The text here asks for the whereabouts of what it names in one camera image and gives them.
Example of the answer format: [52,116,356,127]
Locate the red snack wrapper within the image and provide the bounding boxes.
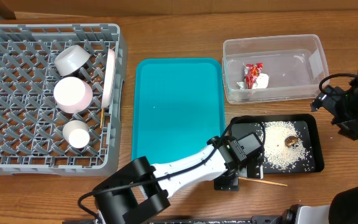
[244,63,263,89]

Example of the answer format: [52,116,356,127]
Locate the grey bowl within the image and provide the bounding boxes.
[55,45,91,77]

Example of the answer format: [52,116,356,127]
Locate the black rectangular tray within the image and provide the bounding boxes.
[231,114,324,173]

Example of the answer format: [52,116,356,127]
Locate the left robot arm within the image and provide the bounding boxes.
[94,133,265,223]

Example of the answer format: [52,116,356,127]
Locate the grey plastic dish rack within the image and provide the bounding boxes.
[0,24,127,176]

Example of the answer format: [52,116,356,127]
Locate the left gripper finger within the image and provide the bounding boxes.
[246,156,264,179]
[214,174,239,191]

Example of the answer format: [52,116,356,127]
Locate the wooden chopstick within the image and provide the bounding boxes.
[99,108,104,129]
[238,177,288,187]

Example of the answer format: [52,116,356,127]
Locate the white napkin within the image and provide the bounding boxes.
[237,73,269,90]

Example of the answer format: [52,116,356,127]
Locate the clear plastic bin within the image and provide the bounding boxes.
[222,34,329,104]

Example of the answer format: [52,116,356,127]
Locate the white rice pile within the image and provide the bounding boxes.
[257,121,316,174]

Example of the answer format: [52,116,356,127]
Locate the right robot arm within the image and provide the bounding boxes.
[273,69,358,224]

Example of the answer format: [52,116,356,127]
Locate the pink shallow bowl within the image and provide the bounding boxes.
[53,77,93,114]

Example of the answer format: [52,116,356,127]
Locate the small white cup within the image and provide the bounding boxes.
[62,120,90,149]

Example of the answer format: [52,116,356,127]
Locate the teal plastic tray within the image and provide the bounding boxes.
[132,58,226,164]

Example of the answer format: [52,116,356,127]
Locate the white round plate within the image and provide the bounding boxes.
[101,49,116,108]

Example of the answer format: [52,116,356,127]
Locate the brown food piece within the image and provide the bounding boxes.
[285,136,299,148]

